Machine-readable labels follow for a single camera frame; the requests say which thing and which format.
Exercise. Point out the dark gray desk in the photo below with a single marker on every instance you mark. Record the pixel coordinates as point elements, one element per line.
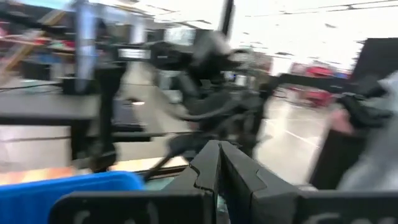
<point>46,109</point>

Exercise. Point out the red storage bin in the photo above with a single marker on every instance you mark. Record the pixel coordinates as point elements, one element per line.
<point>318,98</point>

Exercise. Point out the white pillar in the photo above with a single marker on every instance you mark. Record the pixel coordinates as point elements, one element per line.
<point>85,46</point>

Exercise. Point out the person's hand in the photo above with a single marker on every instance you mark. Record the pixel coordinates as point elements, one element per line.
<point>342,123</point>

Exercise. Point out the black handheld object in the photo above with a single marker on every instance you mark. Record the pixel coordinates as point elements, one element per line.
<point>367,113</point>

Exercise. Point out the black ceiling pole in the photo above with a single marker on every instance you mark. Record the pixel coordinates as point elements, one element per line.
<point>226,17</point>

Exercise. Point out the person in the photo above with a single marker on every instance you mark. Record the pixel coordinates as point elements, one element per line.
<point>373,161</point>

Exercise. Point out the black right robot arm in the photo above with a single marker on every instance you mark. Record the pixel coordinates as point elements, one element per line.
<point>214,105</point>

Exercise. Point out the black ribbed device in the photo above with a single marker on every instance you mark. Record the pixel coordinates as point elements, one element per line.
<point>127,116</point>

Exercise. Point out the black panel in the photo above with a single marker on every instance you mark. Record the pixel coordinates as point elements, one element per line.
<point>332,161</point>

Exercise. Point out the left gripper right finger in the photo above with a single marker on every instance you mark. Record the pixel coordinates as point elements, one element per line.
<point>248,193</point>

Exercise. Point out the blue plastic bin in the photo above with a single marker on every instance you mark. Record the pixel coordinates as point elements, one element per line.
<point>25,202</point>

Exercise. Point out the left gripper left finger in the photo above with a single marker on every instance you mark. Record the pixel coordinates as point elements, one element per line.
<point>208,168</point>

